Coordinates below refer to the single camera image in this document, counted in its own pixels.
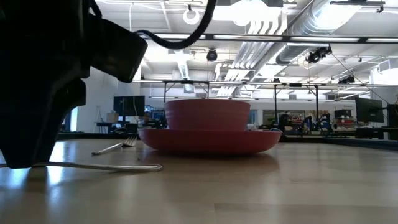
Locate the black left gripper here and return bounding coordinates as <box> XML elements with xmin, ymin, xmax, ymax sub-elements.
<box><xmin>0</xmin><ymin>0</ymin><xmax>104</xmax><ymax>169</ymax></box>

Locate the silver metal fork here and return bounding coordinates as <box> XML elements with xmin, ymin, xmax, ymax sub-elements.
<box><xmin>91</xmin><ymin>136</ymin><xmax>138</xmax><ymax>156</ymax></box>

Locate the silver metal spoon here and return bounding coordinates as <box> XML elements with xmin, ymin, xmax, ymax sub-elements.
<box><xmin>0</xmin><ymin>161</ymin><xmax>164</xmax><ymax>173</ymax></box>

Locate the small red plastic bowl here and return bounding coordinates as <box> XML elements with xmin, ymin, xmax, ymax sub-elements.
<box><xmin>164</xmin><ymin>98</ymin><xmax>251</xmax><ymax>131</ymax></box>

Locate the large red plastic plate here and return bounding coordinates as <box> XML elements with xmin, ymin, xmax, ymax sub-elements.
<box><xmin>137</xmin><ymin>128</ymin><xmax>282</xmax><ymax>156</ymax></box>

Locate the black desk monitor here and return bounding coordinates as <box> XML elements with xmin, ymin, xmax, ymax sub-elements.
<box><xmin>113</xmin><ymin>95</ymin><xmax>146</xmax><ymax>118</ymax></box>
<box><xmin>354</xmin><ymin>97</ymin><xmax>385</xmax><ymax>123</ymax></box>

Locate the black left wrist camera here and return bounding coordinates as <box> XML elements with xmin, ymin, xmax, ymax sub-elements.
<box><xmin>90</xmin><ymin>17</ymin><xmax>149</xmax><ymax>84</ymax></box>

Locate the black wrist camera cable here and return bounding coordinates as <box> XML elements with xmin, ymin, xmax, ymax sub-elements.
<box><xmin>133</xmin><ymin>0</ymin><xmax>218</xmax><ymax>50</ymax></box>

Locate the white hanging cable ring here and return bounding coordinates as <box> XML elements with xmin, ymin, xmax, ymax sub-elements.
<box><xmin>182</xmin><ymin>7</ymin><xmax>201</xmax><ymax>26</ymax></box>

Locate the black background rig frame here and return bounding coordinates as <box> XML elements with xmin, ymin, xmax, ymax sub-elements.
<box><xmin>162</xmin><ymin>80</ymin><xmax>320</xmax><ymax>126</ymax></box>

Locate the black overhead frame beam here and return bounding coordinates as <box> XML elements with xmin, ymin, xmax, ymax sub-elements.
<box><xmin>136</xmin><ymin>32</ymin><xmax>398</xmax><ymax>44</ymax></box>

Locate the black ceiling camera mount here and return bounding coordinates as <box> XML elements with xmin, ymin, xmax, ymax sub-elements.
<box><xmin>305</xmin><ymin>45</ymin><xmax>333</xmax><ymax>65</ymax></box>

